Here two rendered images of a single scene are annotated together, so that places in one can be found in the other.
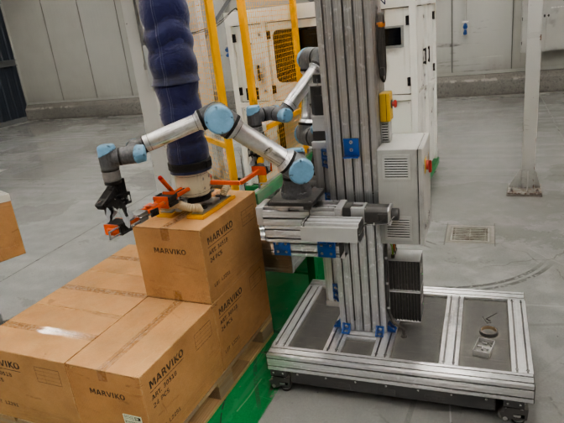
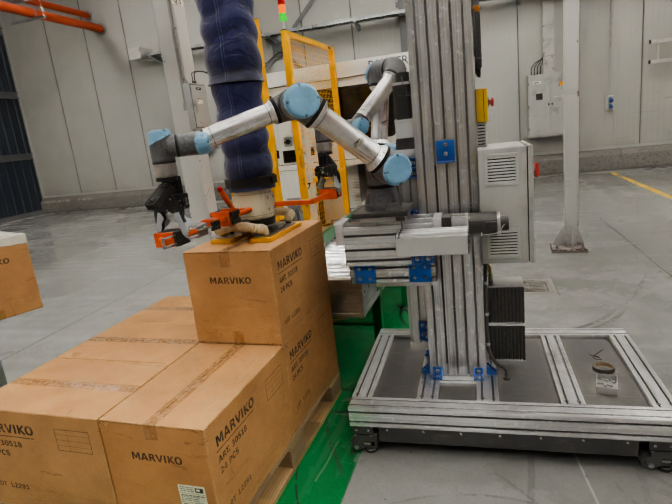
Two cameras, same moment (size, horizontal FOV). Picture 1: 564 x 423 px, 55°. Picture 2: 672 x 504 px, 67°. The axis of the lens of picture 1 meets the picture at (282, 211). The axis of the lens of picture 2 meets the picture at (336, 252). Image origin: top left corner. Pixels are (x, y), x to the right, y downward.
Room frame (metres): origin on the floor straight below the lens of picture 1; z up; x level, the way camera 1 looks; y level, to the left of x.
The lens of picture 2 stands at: (0.44, 0.34, 1.37)
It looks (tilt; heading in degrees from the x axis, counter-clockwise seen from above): 13 degrees down; 354
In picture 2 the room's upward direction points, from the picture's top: 6 degrees counter-clockwise
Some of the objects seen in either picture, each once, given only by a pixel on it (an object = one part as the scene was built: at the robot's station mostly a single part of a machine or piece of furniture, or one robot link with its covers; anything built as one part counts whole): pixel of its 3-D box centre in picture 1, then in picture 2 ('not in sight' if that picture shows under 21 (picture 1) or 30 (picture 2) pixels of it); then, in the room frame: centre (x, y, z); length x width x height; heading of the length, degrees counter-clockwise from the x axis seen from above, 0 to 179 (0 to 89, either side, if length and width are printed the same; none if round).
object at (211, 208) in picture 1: (211, 203); (276, 228); (2.69, 0.36, 0.97); 0.34 x 0.10 x 0.05; 154
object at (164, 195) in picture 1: (165, 200); (225, 217); (2.51, 0.56, 1.07); 0.10 x 0.08 x 0.06; 64
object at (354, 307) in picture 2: (241, 257); (302, 303); (3.08, 0.28, 0.48); 0.70 x 0.03 x 0.15; 65
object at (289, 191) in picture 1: (295, 185); (382, 195); (2.46, -0.08, 1.09); 0.15 x 0.15 x 0.10
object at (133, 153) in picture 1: (133, 154); (192, 144); (2.24, 0.60, 1.37); 0.11 x 0.11 x 0.08; 8
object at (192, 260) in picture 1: (202, 241); (264, 276); (2.73, 0.45, 0.74); 0.60 x 0.40 x 0.40; 154
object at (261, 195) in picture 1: (291, 169); (338, 224); (4.57, -0.13, 0.60); 1.60 x 0.10 x 0.09; 155
